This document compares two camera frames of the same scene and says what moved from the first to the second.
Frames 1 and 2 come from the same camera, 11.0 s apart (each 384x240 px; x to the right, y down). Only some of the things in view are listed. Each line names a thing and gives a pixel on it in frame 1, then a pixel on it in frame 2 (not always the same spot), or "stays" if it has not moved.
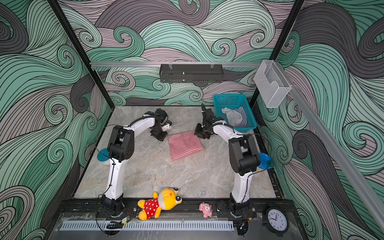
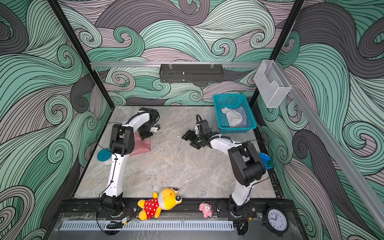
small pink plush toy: [206, 209] stays
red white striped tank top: [183, 144] → [140, 146]
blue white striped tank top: [243, 123] stays
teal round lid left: [102, 157] stays
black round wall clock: [277, 221] stays
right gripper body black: [202, 131] → [197, 139]
